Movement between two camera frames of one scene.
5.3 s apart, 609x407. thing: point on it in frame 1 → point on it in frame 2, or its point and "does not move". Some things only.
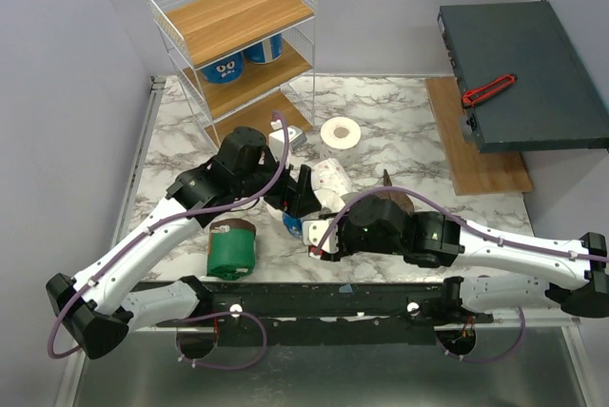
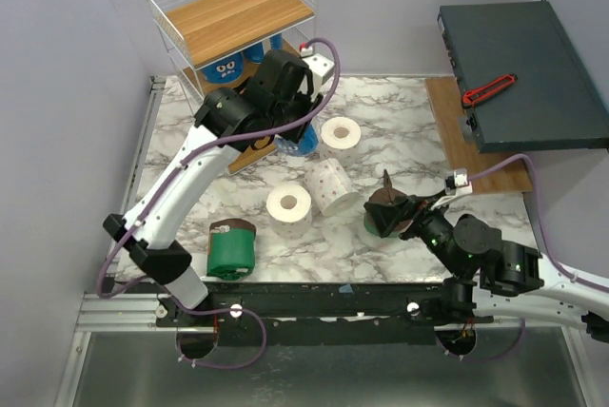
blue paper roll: [265, 52] does not move
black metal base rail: [325, 313] does not move
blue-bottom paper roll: [293, 224] → [306, 145]
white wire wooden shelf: [241, 32] does not move
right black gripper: [340, 242] → [405, 213]
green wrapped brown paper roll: [231, 248] does not move
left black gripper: [301, 198] → [307, 101]
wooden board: [472, 172] does not move
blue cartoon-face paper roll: [225, 71] does not move
